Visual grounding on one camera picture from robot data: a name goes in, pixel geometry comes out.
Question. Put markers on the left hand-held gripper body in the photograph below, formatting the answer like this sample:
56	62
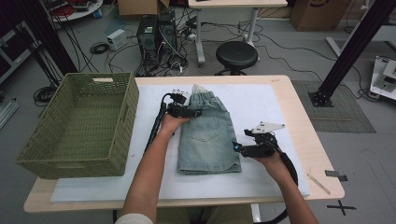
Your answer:
177	109

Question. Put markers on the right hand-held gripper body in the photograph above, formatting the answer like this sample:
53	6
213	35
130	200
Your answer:
260	149

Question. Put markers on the light blue denim skirt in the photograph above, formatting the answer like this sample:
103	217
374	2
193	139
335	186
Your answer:
205	149

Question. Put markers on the green woven basket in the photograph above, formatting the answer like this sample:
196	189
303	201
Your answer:
77	168

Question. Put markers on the person's left hand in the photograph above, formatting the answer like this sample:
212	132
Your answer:
172	124

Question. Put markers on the person's right hand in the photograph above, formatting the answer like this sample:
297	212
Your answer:
271	166

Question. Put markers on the white foam mat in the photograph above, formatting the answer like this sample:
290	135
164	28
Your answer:
264	99

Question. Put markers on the black round stool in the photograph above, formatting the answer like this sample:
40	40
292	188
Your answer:
236	54

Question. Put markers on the thin wooden stick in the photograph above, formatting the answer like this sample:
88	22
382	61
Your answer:
320	185

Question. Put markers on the person's khaki trousers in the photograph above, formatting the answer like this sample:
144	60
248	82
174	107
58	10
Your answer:
224	217

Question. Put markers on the black computer tower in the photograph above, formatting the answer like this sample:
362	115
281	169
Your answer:
146	40

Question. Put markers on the black tape strip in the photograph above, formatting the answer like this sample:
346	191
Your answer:
334	174

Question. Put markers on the grey floor mat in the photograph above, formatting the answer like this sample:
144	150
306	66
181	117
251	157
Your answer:
342	119

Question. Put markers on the small white box device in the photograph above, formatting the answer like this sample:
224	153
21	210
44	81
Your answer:
117	39

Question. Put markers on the open cardboard box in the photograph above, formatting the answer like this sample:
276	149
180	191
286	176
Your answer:
137	7

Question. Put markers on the white desk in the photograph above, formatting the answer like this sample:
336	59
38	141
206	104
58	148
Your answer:
236	3

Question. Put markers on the person's white sleeve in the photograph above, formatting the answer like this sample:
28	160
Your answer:
134	219

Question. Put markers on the black metal beam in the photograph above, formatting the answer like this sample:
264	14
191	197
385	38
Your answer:
351	49
53	40

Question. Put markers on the round white table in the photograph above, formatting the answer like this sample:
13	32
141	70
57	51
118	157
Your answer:
81	14

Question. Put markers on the large cardboard box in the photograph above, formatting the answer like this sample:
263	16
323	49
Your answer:
317	15

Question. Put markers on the white machine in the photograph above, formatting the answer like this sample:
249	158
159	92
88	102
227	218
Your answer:
383	77

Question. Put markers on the grey metal rack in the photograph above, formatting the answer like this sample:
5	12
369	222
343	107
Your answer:
15	59

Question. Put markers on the white desk frame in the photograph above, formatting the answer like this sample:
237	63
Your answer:
386	33

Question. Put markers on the metal rail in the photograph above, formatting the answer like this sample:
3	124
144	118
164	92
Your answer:
6	113

